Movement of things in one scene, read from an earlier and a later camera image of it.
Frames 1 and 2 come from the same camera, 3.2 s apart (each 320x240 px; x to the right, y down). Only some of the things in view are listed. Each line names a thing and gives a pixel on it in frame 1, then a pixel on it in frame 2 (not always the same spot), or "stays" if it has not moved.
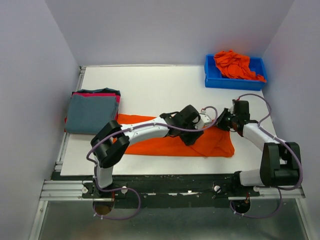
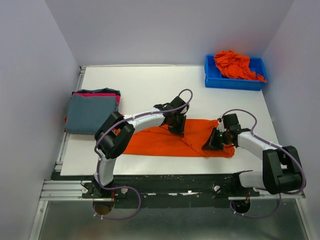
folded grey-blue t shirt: x=88 y=115 stays
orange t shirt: x=215 y=142 stays
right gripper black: x=220 y=123 -> x=211 y=144
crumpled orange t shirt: x=235 y=66 stays
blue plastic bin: x=213 y=77 stays
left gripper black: x=192 y=138 -> x=179 y=131
